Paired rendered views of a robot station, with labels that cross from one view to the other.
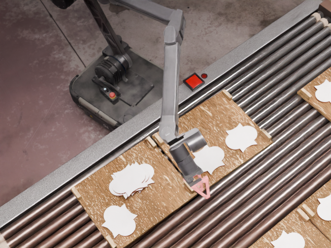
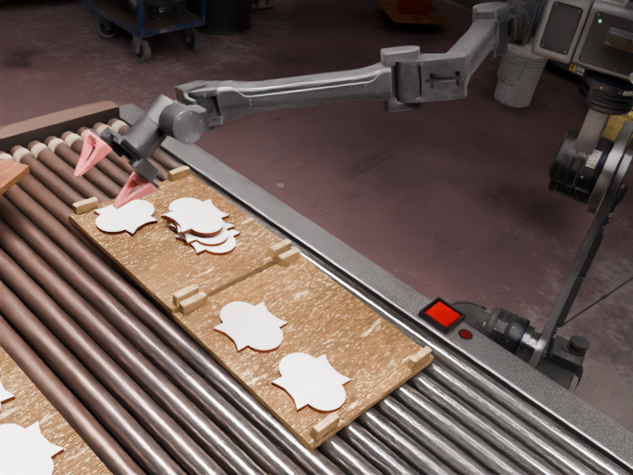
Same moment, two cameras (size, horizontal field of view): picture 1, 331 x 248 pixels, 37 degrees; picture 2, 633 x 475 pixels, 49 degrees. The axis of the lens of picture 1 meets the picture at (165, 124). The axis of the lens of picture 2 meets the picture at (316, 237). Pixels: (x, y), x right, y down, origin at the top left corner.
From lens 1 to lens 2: 166 cm
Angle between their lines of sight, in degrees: 50
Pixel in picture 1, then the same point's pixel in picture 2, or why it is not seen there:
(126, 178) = (200, 212)
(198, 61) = not seen: outside the picture
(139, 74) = not seen: hidden behind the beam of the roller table
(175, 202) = (155, 280)
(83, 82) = (475, 317)
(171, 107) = (251, 85)
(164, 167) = (230, 269)
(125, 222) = (121, 221)
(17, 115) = (405, 278)
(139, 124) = (324, 245)
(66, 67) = not seen: hidden behind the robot
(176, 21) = (435, 57)
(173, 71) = (328, 76)
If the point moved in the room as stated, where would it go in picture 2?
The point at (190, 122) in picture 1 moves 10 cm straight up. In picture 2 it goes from (338, 304) to (345, 269)
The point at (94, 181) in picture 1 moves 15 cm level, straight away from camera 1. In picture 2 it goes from (201, 193) to (252, 182)
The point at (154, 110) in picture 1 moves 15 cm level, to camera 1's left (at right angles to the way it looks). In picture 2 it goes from (357, 264) to (341, 226)
